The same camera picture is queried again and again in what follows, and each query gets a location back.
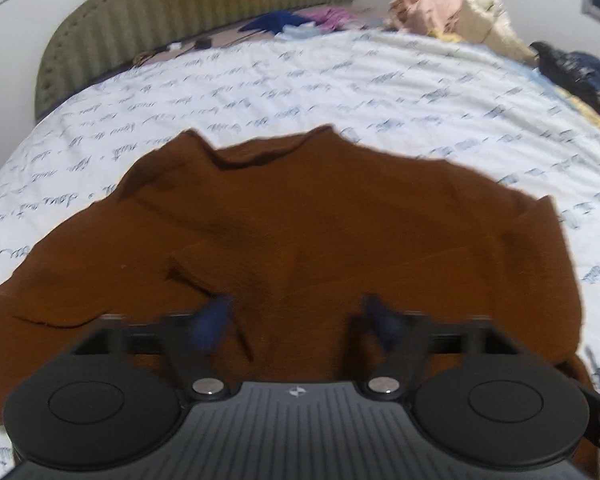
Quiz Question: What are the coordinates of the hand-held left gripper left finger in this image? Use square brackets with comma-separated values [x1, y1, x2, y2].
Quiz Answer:
[78, 294, 237, 402]

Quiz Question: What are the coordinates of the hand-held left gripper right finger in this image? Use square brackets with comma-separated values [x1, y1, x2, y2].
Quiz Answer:
[347, 294, 513, 401]

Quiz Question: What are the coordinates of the brown sweater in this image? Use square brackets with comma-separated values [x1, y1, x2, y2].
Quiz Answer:
[0, 125, 595, 480]

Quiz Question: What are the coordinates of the dark clothes pile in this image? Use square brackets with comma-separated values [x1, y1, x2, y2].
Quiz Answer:
[530, 41, 600, 116]

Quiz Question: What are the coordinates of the pink clothes pile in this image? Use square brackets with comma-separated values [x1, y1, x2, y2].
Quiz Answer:
[386, 0, 468, 33]

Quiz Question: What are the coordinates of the white script-printed quilt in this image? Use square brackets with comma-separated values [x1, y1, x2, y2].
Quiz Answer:
[0, 29, 600, 480]

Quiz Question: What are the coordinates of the striped brown bedsheet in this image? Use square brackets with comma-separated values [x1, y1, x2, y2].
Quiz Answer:
[130, 5, 393, 68]

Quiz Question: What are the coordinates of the light blue cloth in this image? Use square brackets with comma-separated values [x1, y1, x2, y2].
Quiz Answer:
[279, 25, 326, 40]

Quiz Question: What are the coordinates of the navy blue cloth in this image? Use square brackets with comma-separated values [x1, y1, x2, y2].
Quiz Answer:
[241, 11, 315, 33]

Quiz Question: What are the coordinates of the purple cloth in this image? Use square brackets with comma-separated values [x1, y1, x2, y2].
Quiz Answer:
[307, 7, 361, 28]

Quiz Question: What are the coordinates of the olive striped headboard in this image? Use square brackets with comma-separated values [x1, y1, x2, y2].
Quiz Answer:
[34, 0, 355, 123]

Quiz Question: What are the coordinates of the cream fleece blanket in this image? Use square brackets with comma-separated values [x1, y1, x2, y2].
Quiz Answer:
[452, 0, 538, 63]

